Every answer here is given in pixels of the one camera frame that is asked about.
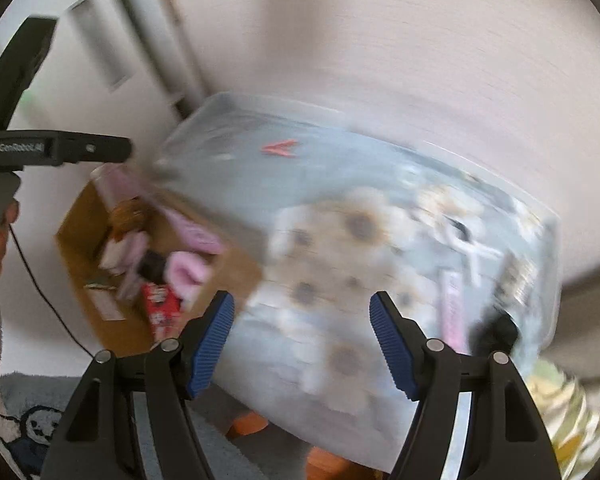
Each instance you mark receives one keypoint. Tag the brown plush toy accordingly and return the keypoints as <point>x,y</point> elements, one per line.
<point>126,216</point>

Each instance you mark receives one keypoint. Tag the pink fluffy pouch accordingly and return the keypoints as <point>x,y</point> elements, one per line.
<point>187,272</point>

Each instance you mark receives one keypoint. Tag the orange plastic object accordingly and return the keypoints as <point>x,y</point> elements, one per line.
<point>330,465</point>
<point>250,425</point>

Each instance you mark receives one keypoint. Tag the black hair claw clip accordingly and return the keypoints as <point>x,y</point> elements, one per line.
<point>497,332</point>

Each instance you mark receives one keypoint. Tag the pink white tube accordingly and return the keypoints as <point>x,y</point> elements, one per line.
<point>452,310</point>

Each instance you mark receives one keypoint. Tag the red printed carton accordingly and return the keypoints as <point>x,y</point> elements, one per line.
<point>162,307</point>

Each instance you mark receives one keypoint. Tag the small printed packet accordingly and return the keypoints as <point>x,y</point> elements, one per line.
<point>517,280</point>

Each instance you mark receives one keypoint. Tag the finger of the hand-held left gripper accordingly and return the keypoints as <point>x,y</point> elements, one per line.
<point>97,147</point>

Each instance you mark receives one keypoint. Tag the blue floral cloth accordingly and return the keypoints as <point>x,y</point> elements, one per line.
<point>290,180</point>

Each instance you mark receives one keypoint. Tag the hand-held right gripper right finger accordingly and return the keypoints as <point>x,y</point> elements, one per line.
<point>392,345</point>

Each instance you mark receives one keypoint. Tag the small black object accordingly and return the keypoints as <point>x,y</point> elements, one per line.
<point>153,265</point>

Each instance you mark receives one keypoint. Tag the yellow floral bedding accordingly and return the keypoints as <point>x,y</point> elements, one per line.
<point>565,410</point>

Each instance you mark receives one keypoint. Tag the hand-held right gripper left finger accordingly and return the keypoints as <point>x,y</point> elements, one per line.
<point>211,345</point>

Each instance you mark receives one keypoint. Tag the cardboard box with pink lining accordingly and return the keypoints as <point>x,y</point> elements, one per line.
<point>85,240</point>

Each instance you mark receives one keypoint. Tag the pink clothespin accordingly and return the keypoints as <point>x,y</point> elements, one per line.
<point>279,148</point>

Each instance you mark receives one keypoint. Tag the white door frame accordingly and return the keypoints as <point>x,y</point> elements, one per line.
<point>155,35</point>

